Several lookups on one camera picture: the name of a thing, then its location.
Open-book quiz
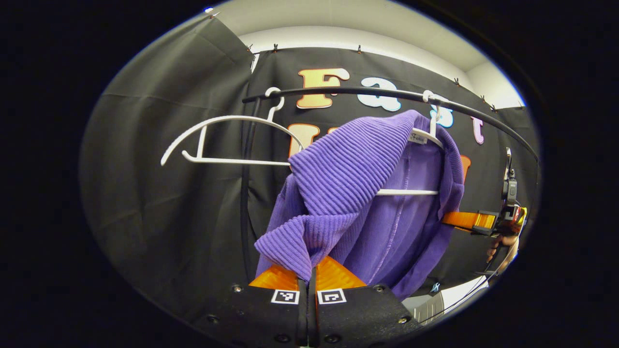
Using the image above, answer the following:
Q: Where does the black clothes rack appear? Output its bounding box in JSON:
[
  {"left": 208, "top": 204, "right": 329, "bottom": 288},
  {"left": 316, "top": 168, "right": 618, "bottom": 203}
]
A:
[{"left": 240, "top": 87, "right": 540, "bottom": 283}]

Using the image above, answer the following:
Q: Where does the white board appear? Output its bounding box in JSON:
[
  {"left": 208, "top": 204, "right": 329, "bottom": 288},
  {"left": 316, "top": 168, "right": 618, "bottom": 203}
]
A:
[{"left": 440, "top": 275, "right": 489, "bottom": 310}]

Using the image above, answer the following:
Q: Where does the black backdrop cloth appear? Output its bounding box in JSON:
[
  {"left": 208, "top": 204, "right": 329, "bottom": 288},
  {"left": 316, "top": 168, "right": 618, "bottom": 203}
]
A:
[{"left": 80, "top": 17, "right": 541, "bottom": 324}]

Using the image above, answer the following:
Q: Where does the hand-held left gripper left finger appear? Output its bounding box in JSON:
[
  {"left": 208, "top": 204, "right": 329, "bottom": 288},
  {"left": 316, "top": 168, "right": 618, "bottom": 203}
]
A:
[{"left": 191, "top": 263, "right": 309, "bottom": 348}]

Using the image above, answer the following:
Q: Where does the purple corduroy jacket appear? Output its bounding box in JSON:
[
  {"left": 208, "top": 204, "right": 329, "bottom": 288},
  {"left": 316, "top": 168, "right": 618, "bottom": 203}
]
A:
[{"left": 254, "top": 110, "right": 466, "bottom": 301}]

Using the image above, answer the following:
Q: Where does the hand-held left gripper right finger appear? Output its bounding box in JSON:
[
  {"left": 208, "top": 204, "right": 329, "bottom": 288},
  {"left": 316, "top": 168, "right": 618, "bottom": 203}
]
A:
[{"left": 308, "top": 256, "right": 424, "bottom": 348}]

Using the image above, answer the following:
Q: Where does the white plastic hanger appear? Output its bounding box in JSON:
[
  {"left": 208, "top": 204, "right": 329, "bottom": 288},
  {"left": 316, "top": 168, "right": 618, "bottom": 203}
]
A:
[
  {"left": 161, "top": 87, "right": 305, "bottom": 167},
  {"left": 376, "top": 89, "right": 453, "bottom": 196}
]

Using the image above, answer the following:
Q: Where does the grey ribbed panel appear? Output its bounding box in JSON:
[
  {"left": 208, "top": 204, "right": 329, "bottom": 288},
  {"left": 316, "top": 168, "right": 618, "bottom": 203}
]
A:
[{"left": 411, "top": 292, "right": 445, "bottom": 324}]

